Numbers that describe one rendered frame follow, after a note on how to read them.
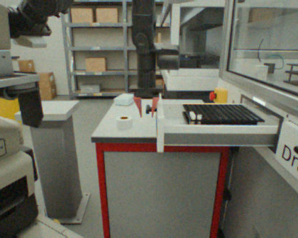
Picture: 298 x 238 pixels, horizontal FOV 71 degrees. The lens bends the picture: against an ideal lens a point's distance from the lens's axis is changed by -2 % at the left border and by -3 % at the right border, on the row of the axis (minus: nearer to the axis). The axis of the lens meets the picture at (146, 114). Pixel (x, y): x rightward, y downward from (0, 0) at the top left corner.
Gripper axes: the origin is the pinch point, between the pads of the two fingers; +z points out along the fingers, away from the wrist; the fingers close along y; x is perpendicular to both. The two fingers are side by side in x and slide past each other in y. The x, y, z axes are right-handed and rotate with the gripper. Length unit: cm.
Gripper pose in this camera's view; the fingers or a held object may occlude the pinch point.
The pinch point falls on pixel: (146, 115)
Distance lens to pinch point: 68.5
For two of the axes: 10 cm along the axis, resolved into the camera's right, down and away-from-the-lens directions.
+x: 0.3, -3.0, 9.5
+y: 10.0, 0.0, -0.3
